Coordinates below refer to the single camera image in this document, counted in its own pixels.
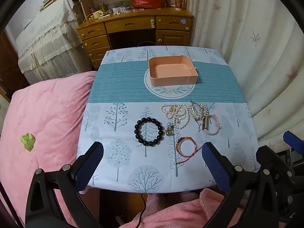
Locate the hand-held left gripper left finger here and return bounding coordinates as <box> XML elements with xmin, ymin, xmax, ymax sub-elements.
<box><xmin>25</xmin><ymin>141</ymin><xmax>105</xmax><ymax>228</ymax></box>

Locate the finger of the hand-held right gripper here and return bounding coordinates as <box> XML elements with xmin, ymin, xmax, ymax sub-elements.
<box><xmin>256</xmin><ymin>146</ymin><xmax>304</xmax><ymax>195</ymax></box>
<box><xmin>283</xmin><ymin>131</ymin><xmax>304</xmax><ymax>155</ymax></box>

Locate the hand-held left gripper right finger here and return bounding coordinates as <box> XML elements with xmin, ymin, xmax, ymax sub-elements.
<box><xmin>201</xmin><ymin>142</ymin><xmax>285</xmax><ymax>228</ymax></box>

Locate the red string bracelet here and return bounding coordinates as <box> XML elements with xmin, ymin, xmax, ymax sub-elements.
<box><xmin>175</xmin><ymin>136</ymin><xmax>203</xmax><ymax>165</ymax></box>

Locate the pink smart watch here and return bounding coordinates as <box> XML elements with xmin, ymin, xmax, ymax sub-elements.
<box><xmin>202</xmin><ymin>114</ymin><xmax>221</xmax><ymax>136</ymax></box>

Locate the black bead bracelet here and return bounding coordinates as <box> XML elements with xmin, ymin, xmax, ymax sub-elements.
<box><xmin>134</xmin><ymin>117</ymin><xmax>164</xmax><ymax>147</ymax></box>

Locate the gold leaf hair ornament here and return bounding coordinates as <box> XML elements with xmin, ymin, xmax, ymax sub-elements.
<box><xmin>188</xmin><ymin>101</ymin><xmax>209</xmax><ymax>131</ymax></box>

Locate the small teal gold charm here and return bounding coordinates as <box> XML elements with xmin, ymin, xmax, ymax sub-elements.
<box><xmin>165</xmin><ymin>122</ymin><xmax>175</xmax><ymax>136</ymax></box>

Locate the white pearl necklace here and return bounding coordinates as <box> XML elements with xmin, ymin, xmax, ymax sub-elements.
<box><xmin>160</xmin><ymin>103</ymin><xmax>190</xmax><ymax>130</ymax></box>

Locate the pink rectangular box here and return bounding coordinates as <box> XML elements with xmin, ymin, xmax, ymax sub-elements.
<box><xmin>144</xmin><ymin>55</ymin><xmax>199</xmax><ymax>87</ymax></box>

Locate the pink blanket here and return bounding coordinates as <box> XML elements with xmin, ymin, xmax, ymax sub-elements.
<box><xmin>0</xmin><ymin>71</ymin><xmax>98</xmax><ymax>226</ymax></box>

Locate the pink fleece robe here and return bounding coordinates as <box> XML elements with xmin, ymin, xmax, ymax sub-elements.
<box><xmin>119</xmin><ymin>188</ymin><xmax>238</xmax><ymax>228</ymax></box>

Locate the crumpled green paper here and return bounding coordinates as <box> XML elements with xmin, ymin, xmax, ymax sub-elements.
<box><xmin>21</xmin><ymin>133</ymin><xmax>36</xmax><ymax>151</ymax></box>

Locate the tree print tablecloth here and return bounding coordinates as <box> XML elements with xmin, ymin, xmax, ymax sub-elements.
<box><xmin>76</xmin><ymin>46</ymin><xmax>259</xmax><ymax>194</ymax></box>

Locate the white leaf print curtain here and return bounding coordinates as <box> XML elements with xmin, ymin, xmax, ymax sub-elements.
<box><xmin>188</xmin><ymin>0</ymin><xmax>304</xmax><ymax>145</ymax></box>

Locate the cream lace cover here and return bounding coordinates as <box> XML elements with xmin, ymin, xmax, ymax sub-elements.
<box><xmin>15</xmin><ymin>0</ymin><xmax>93</xmax><ymax>85</ymax></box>

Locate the wooden desk with drawers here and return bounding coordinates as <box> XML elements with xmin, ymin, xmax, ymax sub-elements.
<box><xmin>76</xmin><ymin>7</ymin><xmax>194</xmax><ymax>70</ymax></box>

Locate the black cable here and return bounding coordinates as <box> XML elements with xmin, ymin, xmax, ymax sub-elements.
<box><xmin>136</xmin><ymin>193</ymin><xmax>146</xmax><ymax>228</ymax></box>

